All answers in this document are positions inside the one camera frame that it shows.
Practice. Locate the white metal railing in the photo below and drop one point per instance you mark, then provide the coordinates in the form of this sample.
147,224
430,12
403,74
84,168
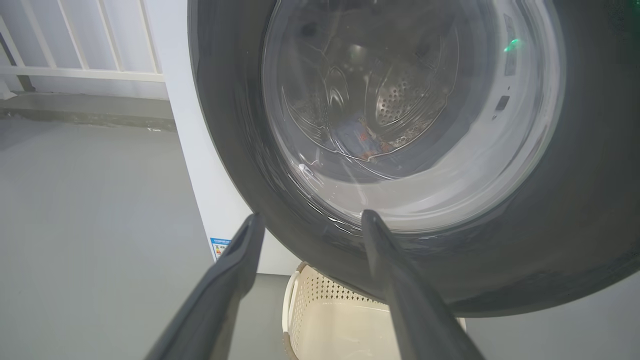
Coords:
75,74

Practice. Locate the stainless steel washer drum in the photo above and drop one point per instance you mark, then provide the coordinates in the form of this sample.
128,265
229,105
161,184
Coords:
400,95

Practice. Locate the blue energy label sticker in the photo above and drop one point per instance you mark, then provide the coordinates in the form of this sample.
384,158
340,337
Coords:
220,249

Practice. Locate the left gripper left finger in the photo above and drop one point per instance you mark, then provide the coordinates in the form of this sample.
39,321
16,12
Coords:
220,300

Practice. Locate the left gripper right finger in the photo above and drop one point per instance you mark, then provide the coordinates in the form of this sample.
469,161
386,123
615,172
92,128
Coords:
410,310

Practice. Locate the blue cartoon print garment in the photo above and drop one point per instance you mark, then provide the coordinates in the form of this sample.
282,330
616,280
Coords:
357,136

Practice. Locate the black door latch socket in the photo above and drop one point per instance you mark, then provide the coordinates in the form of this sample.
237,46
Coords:
501,102

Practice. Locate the dark round washing machine door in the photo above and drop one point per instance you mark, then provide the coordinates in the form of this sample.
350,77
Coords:
575,200

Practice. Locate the white front-load washing machine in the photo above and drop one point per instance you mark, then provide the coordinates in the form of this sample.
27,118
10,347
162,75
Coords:
200,150

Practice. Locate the cream perforated laundry basket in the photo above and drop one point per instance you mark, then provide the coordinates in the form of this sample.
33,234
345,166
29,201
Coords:
340,330

